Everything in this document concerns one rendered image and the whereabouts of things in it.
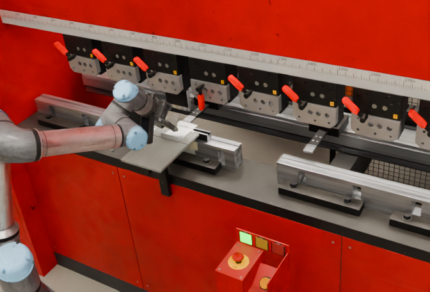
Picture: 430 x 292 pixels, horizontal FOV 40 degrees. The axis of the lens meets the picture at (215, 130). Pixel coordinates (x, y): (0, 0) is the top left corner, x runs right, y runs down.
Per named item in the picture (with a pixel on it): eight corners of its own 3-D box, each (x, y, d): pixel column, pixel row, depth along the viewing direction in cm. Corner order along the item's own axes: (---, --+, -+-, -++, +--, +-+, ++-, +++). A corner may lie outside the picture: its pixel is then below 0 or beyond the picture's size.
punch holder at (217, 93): (192, 98, 216) (187, 57, 207) (204, 87, 222) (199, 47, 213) (228, 105, 209) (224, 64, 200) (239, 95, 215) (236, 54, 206)
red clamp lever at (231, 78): (228, 76, 197) (249, 97, 197) (233, 71, 200) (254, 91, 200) (225, 79, 198) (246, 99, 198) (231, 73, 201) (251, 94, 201)
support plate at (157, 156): (120, 161, 219) (120, 159, 218) (161, 125, 237) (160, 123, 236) (160, 173, 210) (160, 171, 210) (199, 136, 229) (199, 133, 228)
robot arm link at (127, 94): (105, 94, 195) (120, 73, 196) (123, 106, 205) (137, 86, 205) (120, 105, 191) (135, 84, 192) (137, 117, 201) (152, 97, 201)
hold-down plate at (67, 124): (38, 124, 269) (36, 119, 268) (47, 118, 273) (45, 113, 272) (88, 139, 255) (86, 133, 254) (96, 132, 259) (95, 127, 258)
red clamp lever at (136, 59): (133, 57, 216) (151, 76, 216) (139, 53, 219) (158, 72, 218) (131, 61, 217) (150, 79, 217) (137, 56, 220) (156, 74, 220)
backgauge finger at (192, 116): (174, 122, 239) (173, 111, 237) (207, 93, 258) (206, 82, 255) (199, 129, 234) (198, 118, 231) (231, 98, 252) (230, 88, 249)
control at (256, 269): (217, 294, 204) (212, 257, 194) (240, 264, 215) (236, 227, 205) (269, 316, 194) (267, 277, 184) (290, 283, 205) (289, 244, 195)
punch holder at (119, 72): (107, 79, 235) (100, 41, 226) (121, 70, 241) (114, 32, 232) (137, 86, 228) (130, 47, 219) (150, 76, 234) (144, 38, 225)
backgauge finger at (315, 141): (292, 152, 215) (292, 140, 212) (319, 116, 233) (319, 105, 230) (323, 159, 209) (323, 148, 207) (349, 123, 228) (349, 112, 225)
